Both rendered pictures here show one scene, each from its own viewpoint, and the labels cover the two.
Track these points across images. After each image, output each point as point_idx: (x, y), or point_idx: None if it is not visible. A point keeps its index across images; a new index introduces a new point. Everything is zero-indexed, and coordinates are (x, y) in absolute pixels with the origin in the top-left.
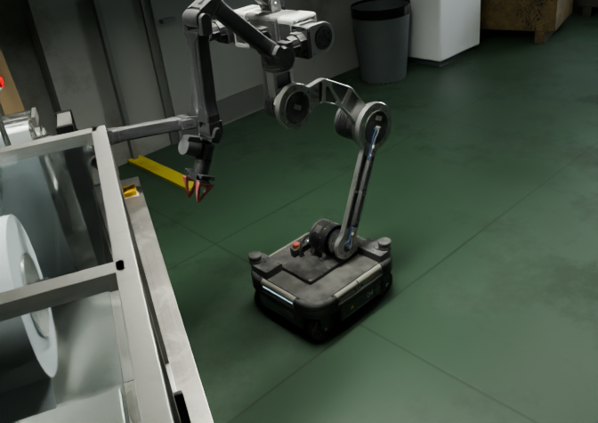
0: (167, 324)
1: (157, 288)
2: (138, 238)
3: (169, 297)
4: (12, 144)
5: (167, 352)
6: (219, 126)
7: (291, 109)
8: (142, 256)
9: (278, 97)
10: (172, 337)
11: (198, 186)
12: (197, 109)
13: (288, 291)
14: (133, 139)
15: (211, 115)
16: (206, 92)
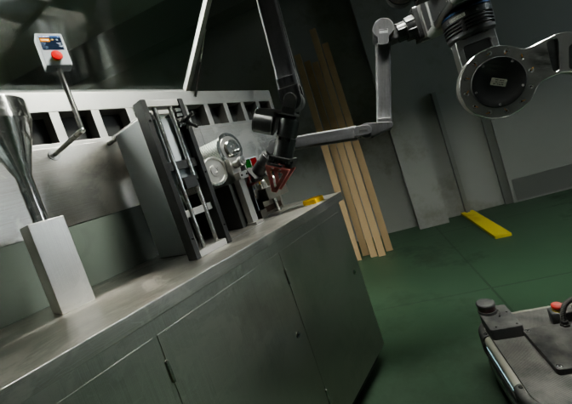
0: (99, 326)
1: (177, 281)
2: (257, 234)
3: (158, 295)
4: (139, 130)
5: (29, 362)
6: (294, 91)
7: (484, 87)
8: (231, 249)
9: (460, 71)
10: (67, 344)
11: (265, 169)
12: (378, 115)
13: (513, 369)
14: (304, 146)
15: (281, 77)
16: (273, 48)
